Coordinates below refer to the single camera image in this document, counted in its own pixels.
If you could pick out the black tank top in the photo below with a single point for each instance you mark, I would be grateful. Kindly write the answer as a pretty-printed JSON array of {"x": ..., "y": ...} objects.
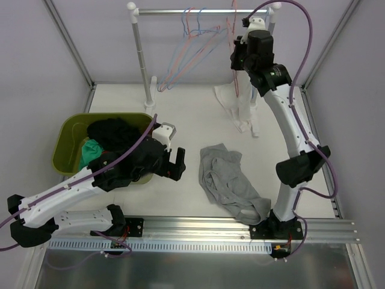
[{"x": 113, "y": 134}]

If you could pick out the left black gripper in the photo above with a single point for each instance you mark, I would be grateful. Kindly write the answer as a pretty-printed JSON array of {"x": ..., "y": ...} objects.
[{"x": 168, "y": 165}]

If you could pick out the light blue hanger rack end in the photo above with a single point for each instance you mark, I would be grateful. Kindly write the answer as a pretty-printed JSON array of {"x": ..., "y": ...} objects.
[{"x": 254, "y": 94}]

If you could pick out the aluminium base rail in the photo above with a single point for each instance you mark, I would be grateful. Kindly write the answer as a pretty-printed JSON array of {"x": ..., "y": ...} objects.
[{"x": 227, "y": 229}]

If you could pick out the grey tank top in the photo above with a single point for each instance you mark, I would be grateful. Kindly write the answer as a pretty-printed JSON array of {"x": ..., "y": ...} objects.
[{"x": 221, "y": 178}]

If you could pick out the white tank top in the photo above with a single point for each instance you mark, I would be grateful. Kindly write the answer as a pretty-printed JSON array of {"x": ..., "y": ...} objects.
[{"x": 239, "y": 110}]

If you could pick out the white and silver clothes rack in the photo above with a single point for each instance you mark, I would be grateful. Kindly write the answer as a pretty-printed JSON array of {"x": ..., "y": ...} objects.
[{"x": 204, "y": 42}]

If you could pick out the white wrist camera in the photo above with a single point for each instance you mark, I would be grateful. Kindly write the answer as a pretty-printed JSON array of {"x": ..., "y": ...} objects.
[
  {"x": 164, "y": 133},
  {"x": 252, "y": 24}
]

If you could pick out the olive green plastic basket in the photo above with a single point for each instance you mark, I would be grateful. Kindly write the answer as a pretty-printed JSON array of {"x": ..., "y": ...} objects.
[{"x": 73, "y": 135}]

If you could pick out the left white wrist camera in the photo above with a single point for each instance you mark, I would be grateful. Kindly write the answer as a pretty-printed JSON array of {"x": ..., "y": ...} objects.
[{"x": 164, "y": 133}]

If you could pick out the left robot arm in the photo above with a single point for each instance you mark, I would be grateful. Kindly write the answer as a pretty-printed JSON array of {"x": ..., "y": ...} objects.
[{"x": 40, "y": 217}]

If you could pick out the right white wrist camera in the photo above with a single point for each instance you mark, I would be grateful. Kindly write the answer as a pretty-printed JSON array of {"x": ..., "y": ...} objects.
[{"x": 252, "y": 24}]

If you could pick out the light blue wire hanger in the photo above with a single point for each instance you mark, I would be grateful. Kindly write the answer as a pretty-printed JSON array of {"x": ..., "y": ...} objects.
[{"x": 173, "y": 70}]

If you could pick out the green tank top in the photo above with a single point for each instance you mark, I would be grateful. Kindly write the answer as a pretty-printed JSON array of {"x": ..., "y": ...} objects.
[{"x": 90, "y": 151}]

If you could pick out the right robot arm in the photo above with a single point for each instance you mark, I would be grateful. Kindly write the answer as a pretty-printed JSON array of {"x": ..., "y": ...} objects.
[{"x": 253, "y": 54}]

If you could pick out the white slotted cable duct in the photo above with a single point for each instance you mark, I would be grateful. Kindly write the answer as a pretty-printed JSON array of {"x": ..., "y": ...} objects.
[{"x": 162, "y": 246}]

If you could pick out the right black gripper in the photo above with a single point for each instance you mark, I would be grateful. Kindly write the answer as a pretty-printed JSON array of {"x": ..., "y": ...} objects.
[{"x": 237, "y": 56}]

